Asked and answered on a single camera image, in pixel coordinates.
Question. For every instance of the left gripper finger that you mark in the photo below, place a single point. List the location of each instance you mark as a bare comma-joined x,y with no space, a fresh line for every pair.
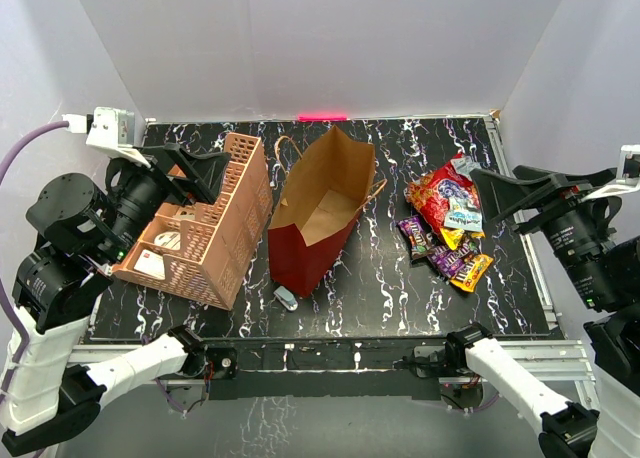
206,169
177,175

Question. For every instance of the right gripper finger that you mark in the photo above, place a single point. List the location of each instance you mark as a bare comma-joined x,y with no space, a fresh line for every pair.
528,188
559,182

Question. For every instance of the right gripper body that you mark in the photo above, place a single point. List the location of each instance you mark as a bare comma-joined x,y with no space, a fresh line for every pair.
575,236

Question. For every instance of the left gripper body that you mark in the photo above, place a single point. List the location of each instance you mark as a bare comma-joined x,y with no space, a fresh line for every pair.
140,192

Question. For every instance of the light blue snack packet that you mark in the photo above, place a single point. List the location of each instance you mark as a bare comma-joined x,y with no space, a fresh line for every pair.
463,215

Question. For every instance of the silver grey candy wrapper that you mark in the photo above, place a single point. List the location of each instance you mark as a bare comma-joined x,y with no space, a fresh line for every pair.
464,165

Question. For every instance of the yellow M&M's packet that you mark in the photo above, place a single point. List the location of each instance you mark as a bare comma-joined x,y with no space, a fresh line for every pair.
468,276
453,238

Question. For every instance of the red candy bag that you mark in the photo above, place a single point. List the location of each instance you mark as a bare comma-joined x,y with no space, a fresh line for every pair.
430,194

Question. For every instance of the red paper bag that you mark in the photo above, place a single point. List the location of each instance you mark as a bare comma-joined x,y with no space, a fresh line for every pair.
323,196

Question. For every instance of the purple M&M's packet outside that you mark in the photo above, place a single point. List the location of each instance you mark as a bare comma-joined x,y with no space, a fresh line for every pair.
449,262

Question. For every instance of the purple M&M's packet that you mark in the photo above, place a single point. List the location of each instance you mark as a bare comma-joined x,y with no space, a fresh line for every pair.
418,240

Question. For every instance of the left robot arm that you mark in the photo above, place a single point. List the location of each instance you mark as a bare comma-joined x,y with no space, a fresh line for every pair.
83,230

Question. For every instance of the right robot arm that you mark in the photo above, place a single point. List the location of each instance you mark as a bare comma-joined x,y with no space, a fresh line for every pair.
565,428

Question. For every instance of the pink perforated desk organizer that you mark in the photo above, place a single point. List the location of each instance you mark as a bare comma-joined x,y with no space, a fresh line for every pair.
202,252

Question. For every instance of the pink tape strip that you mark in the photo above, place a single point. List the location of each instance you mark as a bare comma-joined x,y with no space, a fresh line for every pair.
321,117

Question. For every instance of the small blue white stapler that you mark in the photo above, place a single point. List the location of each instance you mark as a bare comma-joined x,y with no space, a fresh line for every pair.
286,298

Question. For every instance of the black front base bar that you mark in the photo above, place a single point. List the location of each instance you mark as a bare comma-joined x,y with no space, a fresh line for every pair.
339,367

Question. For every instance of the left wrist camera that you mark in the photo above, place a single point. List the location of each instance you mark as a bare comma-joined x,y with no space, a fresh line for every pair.
111,131

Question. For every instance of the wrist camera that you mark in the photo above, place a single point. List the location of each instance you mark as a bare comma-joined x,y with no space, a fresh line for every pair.
111,131
626,179

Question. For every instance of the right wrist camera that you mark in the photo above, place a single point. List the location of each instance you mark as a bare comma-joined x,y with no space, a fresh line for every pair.
626,179

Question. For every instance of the aluminium frame rail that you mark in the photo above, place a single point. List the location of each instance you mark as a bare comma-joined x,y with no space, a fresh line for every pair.
568,359

